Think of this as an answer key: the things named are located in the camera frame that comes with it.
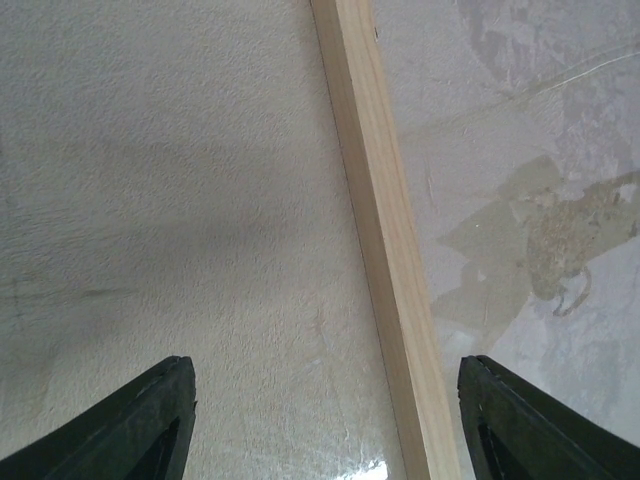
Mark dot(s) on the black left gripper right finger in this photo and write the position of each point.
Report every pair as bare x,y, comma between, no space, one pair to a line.
514,430

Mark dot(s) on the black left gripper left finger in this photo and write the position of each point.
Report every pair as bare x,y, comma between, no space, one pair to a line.
141,431

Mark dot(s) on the light wooden picture frame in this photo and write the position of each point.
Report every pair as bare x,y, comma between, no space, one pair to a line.
385,223

